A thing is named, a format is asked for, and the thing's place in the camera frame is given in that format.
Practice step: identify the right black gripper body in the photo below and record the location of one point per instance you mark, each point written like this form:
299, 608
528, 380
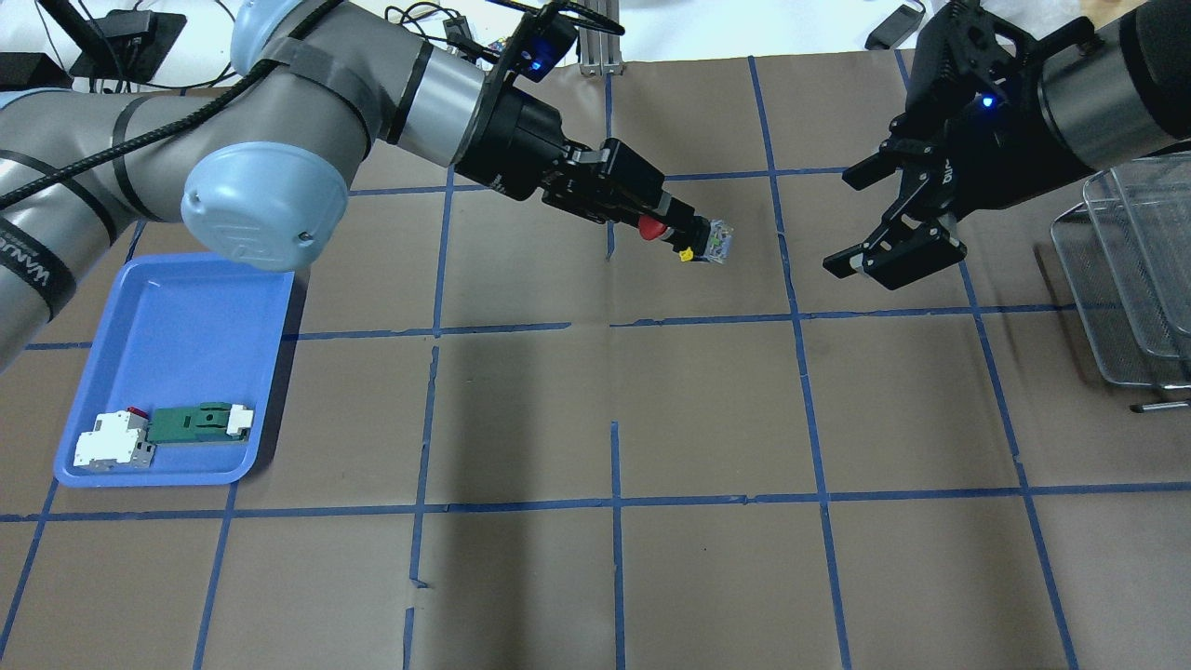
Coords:
994, 166

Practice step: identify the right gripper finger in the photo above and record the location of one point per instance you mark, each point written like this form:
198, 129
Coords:
874, 168
896, 255

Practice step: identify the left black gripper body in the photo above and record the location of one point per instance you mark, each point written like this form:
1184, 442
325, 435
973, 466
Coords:
518, 141

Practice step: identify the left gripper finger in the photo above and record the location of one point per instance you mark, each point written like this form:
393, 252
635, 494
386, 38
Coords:
692, 233

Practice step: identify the red emergency stop button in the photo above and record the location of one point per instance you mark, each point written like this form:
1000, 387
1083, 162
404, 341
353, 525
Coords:
717, 249

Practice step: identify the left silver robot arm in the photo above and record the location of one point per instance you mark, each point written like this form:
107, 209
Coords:
261, 173

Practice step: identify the black power adapter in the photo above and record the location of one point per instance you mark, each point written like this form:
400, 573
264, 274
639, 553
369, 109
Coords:
895, 29

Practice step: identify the blue plastic tray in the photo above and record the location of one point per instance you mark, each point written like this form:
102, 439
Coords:
179, 329

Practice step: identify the green white terminal block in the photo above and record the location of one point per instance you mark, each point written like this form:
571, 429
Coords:
206, 423

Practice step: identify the white circuit breaker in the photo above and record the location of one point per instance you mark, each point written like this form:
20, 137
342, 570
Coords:
116, 439

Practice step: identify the aluminium profile post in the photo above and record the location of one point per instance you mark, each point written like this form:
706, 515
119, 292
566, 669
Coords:
600, 53

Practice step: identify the silver wire mesh shelf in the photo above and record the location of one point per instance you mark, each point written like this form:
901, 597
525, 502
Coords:
1124, 251

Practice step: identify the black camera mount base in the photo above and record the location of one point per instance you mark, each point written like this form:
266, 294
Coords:
128, 45

